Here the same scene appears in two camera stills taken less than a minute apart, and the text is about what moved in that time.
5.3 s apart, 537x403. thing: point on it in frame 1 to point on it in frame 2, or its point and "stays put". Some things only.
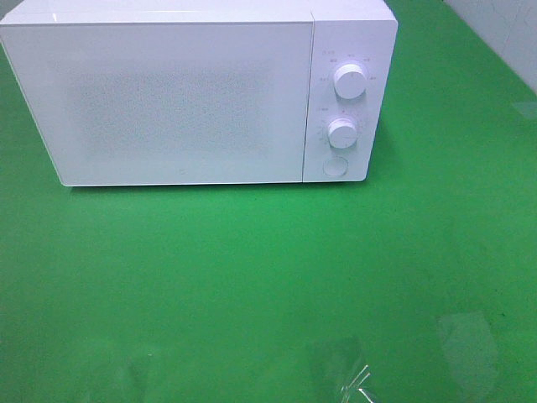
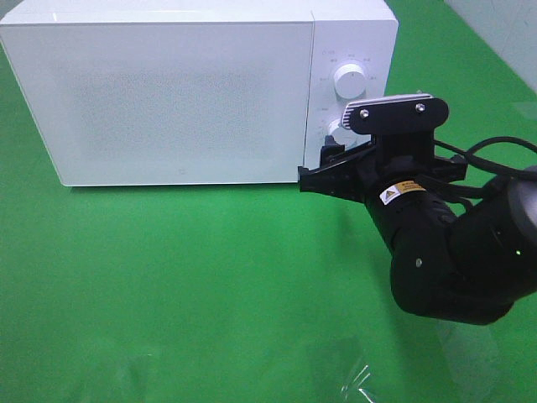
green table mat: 418,285 stays put
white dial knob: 342,133 to 356,119
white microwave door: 166,103 stays put
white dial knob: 350,81 stays put
